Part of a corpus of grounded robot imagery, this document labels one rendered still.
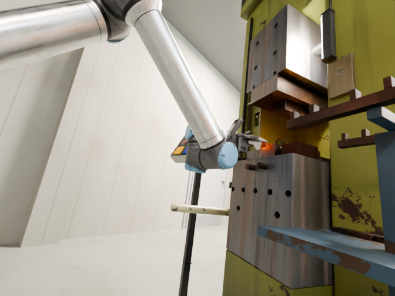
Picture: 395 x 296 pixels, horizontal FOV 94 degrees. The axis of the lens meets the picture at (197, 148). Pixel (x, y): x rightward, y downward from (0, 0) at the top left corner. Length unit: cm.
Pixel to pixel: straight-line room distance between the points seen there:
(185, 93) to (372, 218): 72
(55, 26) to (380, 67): 103
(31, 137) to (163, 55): 217
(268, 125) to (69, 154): 208
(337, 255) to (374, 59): 78
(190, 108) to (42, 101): 224
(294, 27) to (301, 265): 110
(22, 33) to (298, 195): 90
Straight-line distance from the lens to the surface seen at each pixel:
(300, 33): 128
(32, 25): 64
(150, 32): 60
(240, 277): 98
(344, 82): 98
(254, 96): 116
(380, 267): 35
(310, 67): 122
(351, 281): 90
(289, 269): 78
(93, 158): 272
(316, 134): 141
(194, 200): 136
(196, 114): 57
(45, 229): 254
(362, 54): 103
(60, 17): 66
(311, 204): 82
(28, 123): 261
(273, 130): 133
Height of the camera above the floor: 73
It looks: 13 degrees up
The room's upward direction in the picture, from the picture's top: 8 degrees clockwise
